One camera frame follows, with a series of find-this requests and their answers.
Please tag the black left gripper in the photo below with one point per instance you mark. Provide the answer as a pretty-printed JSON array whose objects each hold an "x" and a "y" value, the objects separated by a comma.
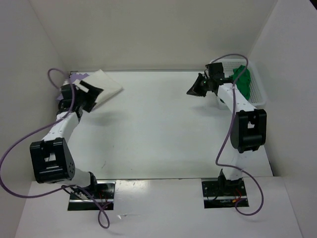
[{"x": 92, "y": 94}]

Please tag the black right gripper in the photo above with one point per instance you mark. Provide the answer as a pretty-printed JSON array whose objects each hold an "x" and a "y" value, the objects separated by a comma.
[{"x": 195, "y": 89}]

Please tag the cream white t-shirt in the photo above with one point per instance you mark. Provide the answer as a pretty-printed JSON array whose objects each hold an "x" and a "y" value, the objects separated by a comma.
[{"x": 102, "y": 80}]

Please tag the purple t-shirt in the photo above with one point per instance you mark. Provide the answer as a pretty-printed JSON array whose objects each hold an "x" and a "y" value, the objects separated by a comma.
[{"x": 74, "y": 77}]

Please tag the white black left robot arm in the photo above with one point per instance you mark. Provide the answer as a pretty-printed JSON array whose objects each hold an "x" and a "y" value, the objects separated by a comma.
[{"x": 51, "y": 158}]

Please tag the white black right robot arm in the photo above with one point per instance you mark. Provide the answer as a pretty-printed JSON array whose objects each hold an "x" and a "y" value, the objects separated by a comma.
[{"x": 247, "y": 130}]

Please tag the green garment in basket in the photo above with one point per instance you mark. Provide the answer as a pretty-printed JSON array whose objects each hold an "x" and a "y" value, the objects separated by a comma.
[{"x": 243, "y": 82}]

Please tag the white plastic laundry basket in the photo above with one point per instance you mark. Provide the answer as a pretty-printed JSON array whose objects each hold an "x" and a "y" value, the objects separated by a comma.
[{"x": 257, "y": 93}]

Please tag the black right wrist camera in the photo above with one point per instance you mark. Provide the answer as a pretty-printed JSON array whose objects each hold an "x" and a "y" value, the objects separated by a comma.
[{"x": 215, "y": 71}]

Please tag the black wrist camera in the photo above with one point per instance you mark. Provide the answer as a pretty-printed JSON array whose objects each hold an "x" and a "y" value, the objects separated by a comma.
[
  {"x": 69, "y": 98},
  {"x": 215, "y": 71}
]

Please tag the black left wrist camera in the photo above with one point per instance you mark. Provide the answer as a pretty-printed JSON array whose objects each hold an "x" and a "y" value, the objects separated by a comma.
[{"x": 69, "y": 98}]

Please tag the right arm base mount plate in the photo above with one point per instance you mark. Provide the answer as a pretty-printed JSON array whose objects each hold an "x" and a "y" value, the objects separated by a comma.
[{"x": 214, "y": 198}]

